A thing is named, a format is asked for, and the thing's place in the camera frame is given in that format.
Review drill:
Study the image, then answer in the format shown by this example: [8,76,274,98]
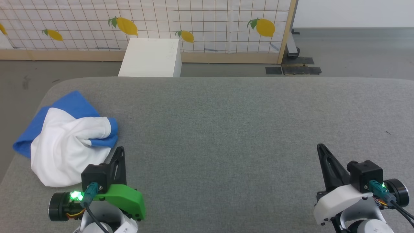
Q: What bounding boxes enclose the long black floor patch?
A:
[281,64,322,76]

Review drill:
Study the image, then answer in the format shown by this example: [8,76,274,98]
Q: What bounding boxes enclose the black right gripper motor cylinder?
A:
[383,178,410,208]

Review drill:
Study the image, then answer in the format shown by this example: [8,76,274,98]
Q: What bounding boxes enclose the lemon print grid cloth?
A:
[0,0,292,54]

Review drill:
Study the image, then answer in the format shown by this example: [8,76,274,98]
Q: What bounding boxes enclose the white box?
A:
[118,38,182,77]

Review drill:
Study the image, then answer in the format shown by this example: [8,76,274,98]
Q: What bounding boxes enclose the wooden partition frame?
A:
[0,0,298,64]

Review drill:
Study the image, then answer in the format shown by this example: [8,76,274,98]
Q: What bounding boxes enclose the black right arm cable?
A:
[368,180,414,227]

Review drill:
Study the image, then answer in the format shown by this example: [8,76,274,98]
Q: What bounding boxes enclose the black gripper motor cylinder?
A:
[49,191,85,222]
[383,178,410,208]

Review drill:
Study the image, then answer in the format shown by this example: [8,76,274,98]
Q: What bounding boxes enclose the white sheet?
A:
[0,31,14,50]

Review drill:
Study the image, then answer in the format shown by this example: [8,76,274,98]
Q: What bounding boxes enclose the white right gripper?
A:
[312,143,377,226]

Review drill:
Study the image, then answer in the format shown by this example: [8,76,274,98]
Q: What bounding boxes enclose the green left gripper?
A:
[94,146,147,222]

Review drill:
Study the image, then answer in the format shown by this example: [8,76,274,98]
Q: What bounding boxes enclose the blue and white t-shirt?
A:
[13,90,119,188]

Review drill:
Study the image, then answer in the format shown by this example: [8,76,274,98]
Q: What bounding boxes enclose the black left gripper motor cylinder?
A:
[49,191,85,222]

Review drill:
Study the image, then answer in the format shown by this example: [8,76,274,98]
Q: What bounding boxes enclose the grey metal stand foot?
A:
[286,15,301,59]

